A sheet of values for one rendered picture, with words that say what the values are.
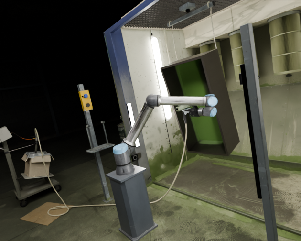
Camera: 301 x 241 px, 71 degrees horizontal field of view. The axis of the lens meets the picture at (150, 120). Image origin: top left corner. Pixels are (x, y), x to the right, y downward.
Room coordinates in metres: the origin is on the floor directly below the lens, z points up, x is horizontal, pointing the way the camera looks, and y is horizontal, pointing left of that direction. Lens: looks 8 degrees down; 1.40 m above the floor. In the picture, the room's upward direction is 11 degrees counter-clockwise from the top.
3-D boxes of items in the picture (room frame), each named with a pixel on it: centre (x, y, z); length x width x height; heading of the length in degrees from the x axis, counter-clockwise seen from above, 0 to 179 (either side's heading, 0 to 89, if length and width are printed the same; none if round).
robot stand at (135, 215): (2.05, 0.35, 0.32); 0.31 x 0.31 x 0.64; 38
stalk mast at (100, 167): (2.81, 0.81, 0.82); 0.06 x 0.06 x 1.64; 38
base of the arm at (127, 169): (2.05, 0.35, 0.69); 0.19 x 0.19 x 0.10
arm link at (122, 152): (2.06, 0.35, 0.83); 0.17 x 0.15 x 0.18; 171
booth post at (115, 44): (3.04, 0.28, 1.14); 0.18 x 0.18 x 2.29; 38
